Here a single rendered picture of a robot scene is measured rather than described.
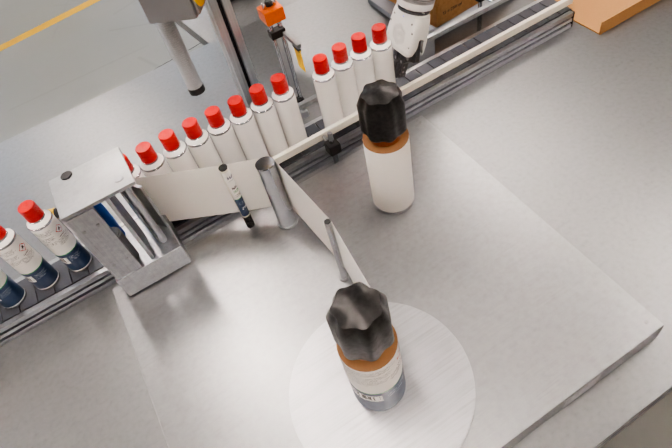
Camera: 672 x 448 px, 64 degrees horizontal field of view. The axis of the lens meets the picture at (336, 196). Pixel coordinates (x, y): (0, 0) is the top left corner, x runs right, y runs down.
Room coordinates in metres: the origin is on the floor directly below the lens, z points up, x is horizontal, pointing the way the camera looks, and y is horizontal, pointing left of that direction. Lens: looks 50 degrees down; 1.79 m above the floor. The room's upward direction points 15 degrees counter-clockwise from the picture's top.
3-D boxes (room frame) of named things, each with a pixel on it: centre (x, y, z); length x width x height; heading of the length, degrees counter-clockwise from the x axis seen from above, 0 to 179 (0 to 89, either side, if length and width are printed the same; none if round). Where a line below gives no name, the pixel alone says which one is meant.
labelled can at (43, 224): (0.77, 0.58, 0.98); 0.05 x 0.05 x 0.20
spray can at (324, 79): (0.99, -0.04, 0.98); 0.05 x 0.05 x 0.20
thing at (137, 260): (0.73, 0.42, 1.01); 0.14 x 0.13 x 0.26; 109
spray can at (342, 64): (1.01, -0.09, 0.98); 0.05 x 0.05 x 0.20
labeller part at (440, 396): (0.33, 0.01, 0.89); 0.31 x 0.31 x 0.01
